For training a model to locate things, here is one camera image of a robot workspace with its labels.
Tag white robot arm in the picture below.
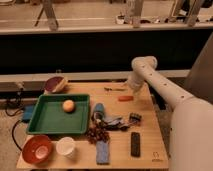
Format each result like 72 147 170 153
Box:
127 56 213 171

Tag metal cup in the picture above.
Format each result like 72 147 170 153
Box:
92 103 105 121

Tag white cup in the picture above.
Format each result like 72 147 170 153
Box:
56 137 76 158

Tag black binder clip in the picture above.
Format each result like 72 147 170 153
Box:
129 113 142 125

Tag small knife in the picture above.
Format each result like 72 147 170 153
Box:
104 87 126 91

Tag blue grey cloth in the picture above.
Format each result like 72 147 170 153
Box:
104 116 128 131

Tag black remote control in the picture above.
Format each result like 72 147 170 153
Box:
131 132 140 157

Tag dark grape bunch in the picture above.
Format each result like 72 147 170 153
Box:
86 126 110 144

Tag blue sponge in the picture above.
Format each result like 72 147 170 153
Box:
96 141 109 165

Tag yellow round fruit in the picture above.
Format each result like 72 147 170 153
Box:
62 100 75 113

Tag green plastic tray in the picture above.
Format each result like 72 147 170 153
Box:
27 94 90 135

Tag maroon bowl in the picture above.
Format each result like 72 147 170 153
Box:
44 76 68 93

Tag blue power box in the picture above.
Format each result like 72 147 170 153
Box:
22 105 34 123

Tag red bowl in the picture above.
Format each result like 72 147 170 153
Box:
22 135 53 164

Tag black cable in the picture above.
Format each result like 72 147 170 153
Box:
4 87 24 118

